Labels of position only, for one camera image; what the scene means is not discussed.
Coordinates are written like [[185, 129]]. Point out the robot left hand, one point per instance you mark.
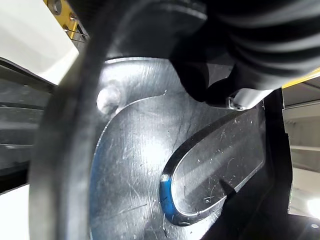
[[262, 37]]

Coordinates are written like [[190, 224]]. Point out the black plastic housing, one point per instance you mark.
[[130, 155]]

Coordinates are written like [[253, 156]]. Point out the yellow shelf beam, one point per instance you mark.
[[303, 79]]

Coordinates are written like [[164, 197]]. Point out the grey shelf board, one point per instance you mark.
[[303, 130]]

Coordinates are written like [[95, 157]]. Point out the yellow shelf upright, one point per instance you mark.
[[65, 13]]

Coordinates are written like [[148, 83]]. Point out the dark grey storage box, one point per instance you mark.
[[20, 112]]

